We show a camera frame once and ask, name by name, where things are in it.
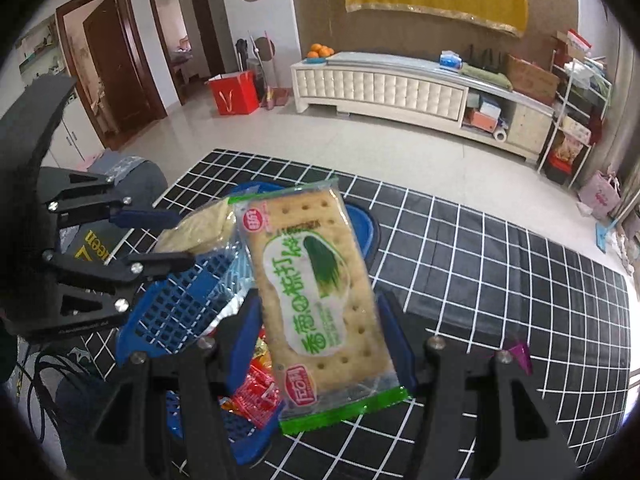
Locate blue mop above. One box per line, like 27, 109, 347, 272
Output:
595, 220, 618, 253

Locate brown cardboard box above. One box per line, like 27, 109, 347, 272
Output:
505, 54, 561, 106

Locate red dustpan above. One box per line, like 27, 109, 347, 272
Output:
262, 87, 290, 109

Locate yellow cracker packet purple end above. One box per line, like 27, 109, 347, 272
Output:
155, 199, 240, 257

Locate dark wooden door frame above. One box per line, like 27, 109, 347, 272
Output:
145, 0, 226, 106

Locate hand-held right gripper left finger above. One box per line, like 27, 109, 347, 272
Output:
60, 292, 265, 480

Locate green folded cloth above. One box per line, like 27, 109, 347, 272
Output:
459, 62, 513, 92

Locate red white box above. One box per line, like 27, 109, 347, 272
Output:
556, 29, 593, 61

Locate orange box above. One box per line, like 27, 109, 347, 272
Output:
470, 110, 501, 132

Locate white metal rack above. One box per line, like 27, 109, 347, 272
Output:
537, 47, 613, 191

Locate purple snack packet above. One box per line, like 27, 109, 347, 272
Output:
506, 341, 532, 376

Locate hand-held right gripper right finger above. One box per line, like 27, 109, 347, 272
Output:
375, 290, 586, 480

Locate black yellow printed bag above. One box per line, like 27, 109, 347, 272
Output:
57, 215, 131, 271

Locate green cracker packet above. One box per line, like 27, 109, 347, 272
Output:
232, 177, 408, 436

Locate dark wooden door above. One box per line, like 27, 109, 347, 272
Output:
55, 0, 168, 151

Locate white padded tv cabinet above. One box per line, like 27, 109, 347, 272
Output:
290, 51, 556, 163

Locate pink paper bag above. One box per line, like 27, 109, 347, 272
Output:
577, 170, 622, 221

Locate blue plastic basket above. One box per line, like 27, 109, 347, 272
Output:
114, 180, 381, 466

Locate large red white snack packet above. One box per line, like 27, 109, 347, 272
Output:
222, 360, 285, 428

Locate black bin with brooms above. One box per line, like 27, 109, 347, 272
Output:
235, 35, 281, 108

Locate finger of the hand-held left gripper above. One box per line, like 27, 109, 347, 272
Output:
42, 250, 195, 312
39, 165, 183, 233

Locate black white checked tablecloth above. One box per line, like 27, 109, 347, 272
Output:
65, 147, 632, 480

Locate black cables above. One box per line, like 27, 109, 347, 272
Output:
15, 345, 101, 461

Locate red gift bag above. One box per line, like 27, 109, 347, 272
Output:
207, 71, 260, 117

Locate grey upholstered seat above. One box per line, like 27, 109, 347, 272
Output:
87, 154, 168, 211

